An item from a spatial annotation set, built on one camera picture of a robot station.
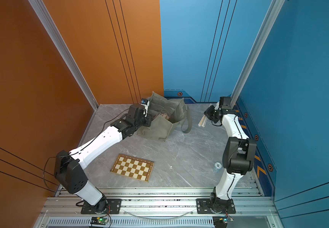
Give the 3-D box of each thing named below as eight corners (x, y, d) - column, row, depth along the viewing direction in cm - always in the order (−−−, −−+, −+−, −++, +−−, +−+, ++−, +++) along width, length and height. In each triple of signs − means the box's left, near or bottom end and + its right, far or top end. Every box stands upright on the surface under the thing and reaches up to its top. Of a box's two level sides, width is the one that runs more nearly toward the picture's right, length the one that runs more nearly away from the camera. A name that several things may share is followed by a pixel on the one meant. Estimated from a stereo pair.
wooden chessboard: (111, 173, 86) (109, 171, 84) (120, 155, 94) (118, 153, 91) (148, 183, 82) (147, 181, 80) (154, 164, 90) (154, 162, 88)
